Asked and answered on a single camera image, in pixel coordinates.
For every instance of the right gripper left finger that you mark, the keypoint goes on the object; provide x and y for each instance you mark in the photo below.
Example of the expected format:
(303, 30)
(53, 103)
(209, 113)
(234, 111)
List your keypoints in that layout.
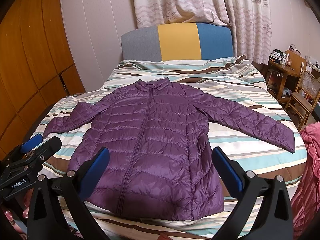
(46, 219)

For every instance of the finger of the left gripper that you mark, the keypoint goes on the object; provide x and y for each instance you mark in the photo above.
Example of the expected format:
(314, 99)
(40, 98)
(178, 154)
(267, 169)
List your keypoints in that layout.
(31, 143)
(43, 153)

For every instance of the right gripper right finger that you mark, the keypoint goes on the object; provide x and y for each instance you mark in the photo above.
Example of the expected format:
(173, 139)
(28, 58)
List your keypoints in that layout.
(274, 219)

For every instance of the purple quilted down jacket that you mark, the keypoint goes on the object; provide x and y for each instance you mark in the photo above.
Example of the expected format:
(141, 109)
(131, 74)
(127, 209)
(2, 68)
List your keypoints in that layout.
(160, 156)

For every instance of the left hand red nails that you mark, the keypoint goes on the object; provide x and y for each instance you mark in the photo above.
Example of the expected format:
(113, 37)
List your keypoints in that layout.
(15, 219)

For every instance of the pink blanket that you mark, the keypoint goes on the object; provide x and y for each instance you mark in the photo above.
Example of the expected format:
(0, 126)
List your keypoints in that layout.
(305, 203)

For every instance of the orange wooden wardrobe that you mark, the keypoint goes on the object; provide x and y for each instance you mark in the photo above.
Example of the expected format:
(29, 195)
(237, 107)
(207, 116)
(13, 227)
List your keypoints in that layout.
(37, 68)

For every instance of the wooden wicker chair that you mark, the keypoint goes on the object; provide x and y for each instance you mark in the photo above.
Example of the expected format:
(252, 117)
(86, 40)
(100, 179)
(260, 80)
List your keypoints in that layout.
(305, 97)

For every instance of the wooden side desk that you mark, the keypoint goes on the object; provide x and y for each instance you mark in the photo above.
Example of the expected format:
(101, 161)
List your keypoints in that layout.
(276, 78)

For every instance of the clutter items on desk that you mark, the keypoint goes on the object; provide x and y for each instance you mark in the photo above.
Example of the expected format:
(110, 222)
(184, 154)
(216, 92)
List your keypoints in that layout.
(284, 58)

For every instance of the grey yellow blue headboard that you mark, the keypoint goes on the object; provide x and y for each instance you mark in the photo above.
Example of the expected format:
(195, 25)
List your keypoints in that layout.
(177, 41)

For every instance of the patterned white pink curtain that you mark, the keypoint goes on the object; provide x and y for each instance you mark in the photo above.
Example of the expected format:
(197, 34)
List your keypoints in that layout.
(249, 20)

